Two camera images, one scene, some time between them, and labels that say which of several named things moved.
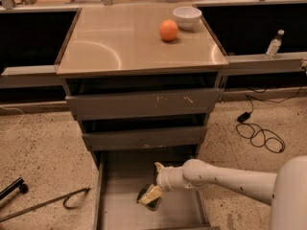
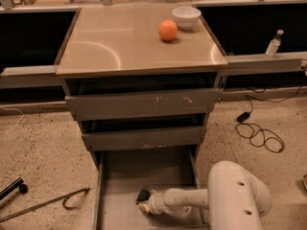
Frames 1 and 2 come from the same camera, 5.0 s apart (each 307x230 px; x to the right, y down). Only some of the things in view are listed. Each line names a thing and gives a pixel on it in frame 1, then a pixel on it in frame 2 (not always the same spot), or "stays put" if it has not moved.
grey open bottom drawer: [123, 173] stays put
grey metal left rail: [31, 77] stays put
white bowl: [187, 17] stays put
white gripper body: [166, 177] → [155, 201]
